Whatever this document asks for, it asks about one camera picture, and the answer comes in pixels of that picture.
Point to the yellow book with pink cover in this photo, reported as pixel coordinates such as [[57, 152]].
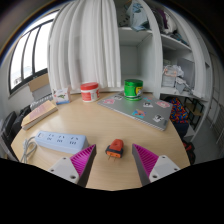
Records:
[[38, 115]]

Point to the white jar with red lid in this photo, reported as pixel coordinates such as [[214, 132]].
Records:
[[90, 93]]

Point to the brown cardboard box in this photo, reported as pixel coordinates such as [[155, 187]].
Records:
[[38, 82]]

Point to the grey laptop with stickers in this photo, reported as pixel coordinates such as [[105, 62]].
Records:
[[126, 106]]

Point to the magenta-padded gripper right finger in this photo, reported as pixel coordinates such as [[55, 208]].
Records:
[[164, 165]]

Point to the colourful patterned bag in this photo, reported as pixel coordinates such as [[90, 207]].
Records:
[[179, 111]]

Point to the black frame chair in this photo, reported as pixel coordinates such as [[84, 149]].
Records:
[[195, 113]]

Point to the green round can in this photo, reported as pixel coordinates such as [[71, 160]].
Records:
[[133, 89]]

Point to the black-framed window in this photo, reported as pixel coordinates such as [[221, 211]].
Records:
[[30, 53]]

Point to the white shelf unit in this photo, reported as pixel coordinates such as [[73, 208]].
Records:
[[136, 56]]

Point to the small white printed box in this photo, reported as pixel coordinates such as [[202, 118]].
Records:
[[61, 96]]

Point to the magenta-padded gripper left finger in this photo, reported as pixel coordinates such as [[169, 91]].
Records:
[[63, 168]]

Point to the light blue power strip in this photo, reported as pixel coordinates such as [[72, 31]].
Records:
[[60, 140]]

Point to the black suitcase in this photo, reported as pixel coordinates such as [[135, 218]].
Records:
[[21, 116], [8, 125]]

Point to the pale grey box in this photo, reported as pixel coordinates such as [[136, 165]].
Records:
[[42, 92]]

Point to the orange-red charger block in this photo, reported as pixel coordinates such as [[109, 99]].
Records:
[[115, 146]]

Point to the white curtain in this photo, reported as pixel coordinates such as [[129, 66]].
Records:
[[83, 43]]

